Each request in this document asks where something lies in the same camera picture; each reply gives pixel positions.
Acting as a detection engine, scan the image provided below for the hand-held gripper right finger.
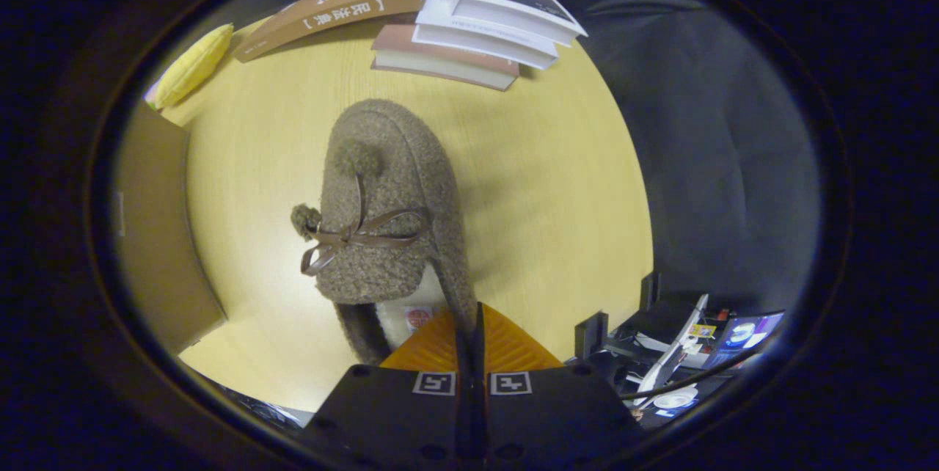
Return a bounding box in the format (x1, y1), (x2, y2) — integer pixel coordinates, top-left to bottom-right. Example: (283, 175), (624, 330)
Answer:
(474, 302), (648, 464)

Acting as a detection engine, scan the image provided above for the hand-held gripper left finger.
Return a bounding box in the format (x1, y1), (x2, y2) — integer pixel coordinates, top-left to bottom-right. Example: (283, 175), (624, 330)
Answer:
(303, 308), (475, 466)

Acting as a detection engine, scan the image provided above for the brown fuzzy shoe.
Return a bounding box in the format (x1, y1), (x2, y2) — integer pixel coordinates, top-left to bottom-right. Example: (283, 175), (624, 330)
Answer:
(291, 98), (479, 367)

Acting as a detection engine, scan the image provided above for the brown storage box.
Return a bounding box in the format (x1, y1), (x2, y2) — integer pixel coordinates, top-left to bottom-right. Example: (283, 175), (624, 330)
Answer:
(114, 101), (228, 356)

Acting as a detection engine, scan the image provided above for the black block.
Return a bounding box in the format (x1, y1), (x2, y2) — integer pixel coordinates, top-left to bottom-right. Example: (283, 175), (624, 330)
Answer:
(574, 311), (610, 362)

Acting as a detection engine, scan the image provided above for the white monitor stand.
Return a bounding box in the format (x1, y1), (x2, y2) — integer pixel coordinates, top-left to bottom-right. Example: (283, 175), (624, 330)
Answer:
(637, 293), (709, 395)

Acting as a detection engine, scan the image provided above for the laptop with lit screen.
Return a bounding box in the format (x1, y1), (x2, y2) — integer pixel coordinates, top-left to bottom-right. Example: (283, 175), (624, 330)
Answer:
(704, 312), (786, 370)

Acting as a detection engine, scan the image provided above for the black backdrop cloth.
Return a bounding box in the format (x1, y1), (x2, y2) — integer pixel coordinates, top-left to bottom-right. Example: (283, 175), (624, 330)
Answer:
(242, 0), (822, 318)

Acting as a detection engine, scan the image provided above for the pinkish brown book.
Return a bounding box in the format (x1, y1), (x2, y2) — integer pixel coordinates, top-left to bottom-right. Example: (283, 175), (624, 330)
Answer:
(370, 23), (521, 92)

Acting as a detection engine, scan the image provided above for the plain white book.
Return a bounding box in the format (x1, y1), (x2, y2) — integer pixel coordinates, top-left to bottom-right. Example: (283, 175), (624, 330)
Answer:
(412, 0), (559, 70)

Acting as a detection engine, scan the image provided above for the yellow corn toy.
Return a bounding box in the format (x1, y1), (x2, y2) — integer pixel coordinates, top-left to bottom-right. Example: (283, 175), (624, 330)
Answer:
(153, 23), (235, 110)

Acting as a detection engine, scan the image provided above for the brown hardcover book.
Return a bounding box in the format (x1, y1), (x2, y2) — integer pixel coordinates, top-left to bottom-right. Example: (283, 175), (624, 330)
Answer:
(233, 0), (435, 63)

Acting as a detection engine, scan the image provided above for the black cable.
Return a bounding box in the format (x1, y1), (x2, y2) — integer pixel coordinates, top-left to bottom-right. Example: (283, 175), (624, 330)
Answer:
(620, 339), (780, 403)

